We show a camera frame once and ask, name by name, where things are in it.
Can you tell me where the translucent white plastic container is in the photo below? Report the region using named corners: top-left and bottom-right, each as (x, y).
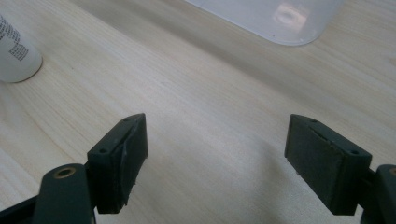
top-left (183, 0), bottom-right (347, 48)

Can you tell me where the white bottle with black print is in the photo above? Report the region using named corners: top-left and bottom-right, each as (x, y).
top-left (0, 13), bottom-right (44, 84)

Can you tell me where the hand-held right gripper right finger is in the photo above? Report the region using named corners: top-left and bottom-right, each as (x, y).
top-left (283, 113), bottom-right (374, 217)

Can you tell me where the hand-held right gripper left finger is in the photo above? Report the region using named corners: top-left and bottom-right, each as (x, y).
top-left (86, 112), bottom-right (149, 216)

